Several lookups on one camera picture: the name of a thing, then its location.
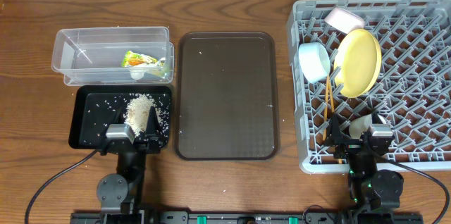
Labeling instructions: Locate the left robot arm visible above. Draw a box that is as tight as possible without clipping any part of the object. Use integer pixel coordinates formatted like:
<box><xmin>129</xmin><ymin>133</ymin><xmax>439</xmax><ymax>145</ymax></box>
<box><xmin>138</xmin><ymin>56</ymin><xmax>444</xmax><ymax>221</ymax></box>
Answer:
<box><xmin>97</xmin><ymin>107</ymin><xmax>164</xmax><ymax>223</ymax></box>

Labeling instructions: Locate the pink white bowl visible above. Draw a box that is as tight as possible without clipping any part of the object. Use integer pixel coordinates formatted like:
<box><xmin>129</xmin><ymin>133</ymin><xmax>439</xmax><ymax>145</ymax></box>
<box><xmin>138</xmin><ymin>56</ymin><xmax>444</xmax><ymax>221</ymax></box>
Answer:
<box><xmin>324</xmin><ymin>7</ymin><xmax>365</xmax><ymax>34</ymax></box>

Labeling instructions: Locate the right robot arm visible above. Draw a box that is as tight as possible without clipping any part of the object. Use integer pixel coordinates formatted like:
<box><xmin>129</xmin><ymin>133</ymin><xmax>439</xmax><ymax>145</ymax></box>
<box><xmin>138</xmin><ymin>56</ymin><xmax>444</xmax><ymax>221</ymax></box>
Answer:
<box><xmin>323</xmin><ymin>113</ymin><xmax>404</xmax><ymax>223</ymax></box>

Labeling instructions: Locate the yellow plate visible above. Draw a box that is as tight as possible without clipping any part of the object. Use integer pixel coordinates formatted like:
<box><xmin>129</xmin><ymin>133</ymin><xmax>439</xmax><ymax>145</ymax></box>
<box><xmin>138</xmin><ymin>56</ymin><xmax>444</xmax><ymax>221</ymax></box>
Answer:
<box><xmin>333</xmin><ymin>29</ymin><xmax>381</xmax><ymax>98</ymax></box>

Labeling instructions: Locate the white tissue wad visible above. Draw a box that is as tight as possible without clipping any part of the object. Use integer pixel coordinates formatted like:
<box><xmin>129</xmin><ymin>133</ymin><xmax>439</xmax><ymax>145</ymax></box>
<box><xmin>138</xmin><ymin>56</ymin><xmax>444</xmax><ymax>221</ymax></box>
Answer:
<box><xmin>129</xmin><ymin>64</ymin><xmax>167</xmax><ymax>80</ymax></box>

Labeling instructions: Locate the black plastic tray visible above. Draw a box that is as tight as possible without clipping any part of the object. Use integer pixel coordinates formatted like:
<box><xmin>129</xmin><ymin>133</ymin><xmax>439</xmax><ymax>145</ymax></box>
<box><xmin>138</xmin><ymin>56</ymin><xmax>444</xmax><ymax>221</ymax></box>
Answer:
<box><xmin>68</xmin><ymin>85</ymin><xmax>171</xmax><ymax>152</ymax></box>

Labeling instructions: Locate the grey dishwasher rack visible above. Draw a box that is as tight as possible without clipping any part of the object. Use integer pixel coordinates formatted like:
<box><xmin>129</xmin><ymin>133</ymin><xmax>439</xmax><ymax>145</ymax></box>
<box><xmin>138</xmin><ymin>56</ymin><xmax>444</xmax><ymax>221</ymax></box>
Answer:
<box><xmin>286</xmin><ymin>0</ymin><xmax>450</xmax><ymax>174</ymax></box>

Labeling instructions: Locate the green snack wrapper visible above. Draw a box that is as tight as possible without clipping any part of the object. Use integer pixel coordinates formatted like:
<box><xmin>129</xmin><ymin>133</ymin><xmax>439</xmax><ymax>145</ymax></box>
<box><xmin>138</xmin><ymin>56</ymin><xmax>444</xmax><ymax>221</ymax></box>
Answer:
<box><xmin>121</xmin><ymin>51</ymin><xmax>166</xmax><ymax>68</ymax></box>

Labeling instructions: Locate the light blue bowl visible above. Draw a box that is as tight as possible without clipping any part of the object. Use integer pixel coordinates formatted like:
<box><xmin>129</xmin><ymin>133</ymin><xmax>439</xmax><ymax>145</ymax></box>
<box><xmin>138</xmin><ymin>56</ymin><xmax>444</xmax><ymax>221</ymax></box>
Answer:
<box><xmin>298</xmin><ymin>42</ymin><xmax>330</xmax><ymax>83</ymax></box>

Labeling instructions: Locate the clear plastic bin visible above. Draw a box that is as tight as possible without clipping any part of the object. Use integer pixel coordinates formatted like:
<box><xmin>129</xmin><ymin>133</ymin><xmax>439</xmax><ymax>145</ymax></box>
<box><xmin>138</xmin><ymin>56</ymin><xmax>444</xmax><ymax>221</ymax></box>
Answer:
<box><xmin>51</xmin><ymin>27</ymin><xmax>174</xmax><ymax>86</ymax></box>

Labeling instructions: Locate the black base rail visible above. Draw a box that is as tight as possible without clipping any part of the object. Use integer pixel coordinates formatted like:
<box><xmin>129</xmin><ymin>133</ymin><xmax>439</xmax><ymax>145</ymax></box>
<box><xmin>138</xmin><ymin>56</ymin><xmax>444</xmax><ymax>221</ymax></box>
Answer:
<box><xmin>69</xmin><ymin>210</ymin><xmax>424</xmax><ymax>224</ymax></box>

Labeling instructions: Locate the white green cup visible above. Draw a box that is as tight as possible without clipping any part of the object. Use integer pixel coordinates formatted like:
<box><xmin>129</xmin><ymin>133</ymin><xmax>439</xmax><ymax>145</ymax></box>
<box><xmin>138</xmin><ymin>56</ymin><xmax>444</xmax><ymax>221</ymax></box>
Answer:
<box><xmin>349</xmin><ymin>114</ymin><xmax>371</xmax><ymax>139</ymax></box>

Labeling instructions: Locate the pile of white rice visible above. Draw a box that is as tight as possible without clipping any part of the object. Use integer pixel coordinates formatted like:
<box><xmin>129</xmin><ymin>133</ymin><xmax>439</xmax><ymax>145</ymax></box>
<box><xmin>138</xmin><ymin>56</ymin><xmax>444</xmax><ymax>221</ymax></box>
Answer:
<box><xmin>86</xmin><ymin>92</ymin><xmax>171</xmax><ymax>137</ymax></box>

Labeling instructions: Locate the wooden chopstick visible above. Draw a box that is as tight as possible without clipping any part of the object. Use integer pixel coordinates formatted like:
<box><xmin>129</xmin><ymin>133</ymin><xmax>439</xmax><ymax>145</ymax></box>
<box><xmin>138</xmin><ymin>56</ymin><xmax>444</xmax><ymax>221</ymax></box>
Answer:
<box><xmin>327</xmin><ymin>76</ymin><xmax>342</xmax><ymax>164</ymax></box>
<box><xmin>323</xmin><ymin>75</ymin><xmax>330</xmax><ymax>141</ymax></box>

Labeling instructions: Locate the brown plastic serving tray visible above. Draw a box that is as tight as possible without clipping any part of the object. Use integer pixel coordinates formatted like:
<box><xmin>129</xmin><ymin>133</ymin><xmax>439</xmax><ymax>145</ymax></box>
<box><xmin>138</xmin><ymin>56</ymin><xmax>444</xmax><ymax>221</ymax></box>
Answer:
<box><xmin>174</xmin><ymin>32</ymin><xmax>279</xmax><ymax>161</ymax></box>

